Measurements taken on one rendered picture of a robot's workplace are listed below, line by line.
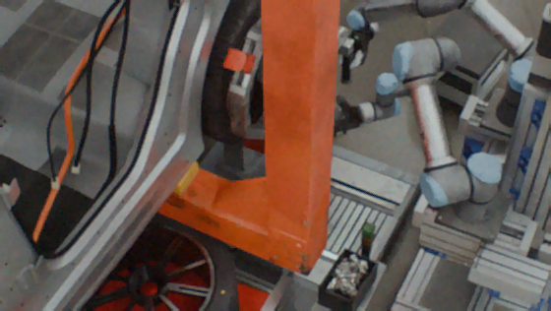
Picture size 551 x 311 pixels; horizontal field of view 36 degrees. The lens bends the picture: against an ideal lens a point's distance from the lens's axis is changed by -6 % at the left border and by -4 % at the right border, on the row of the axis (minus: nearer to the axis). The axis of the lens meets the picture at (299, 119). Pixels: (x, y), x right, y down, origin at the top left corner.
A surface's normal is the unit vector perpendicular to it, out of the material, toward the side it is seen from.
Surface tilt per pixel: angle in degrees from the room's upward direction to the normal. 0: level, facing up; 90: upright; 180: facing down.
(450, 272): 0
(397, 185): 0
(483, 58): 0
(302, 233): 90
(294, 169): 90
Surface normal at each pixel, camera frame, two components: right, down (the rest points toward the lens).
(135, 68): -0.41, 0.33
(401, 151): 0.01, -0.69
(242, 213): -0.45, 0.65
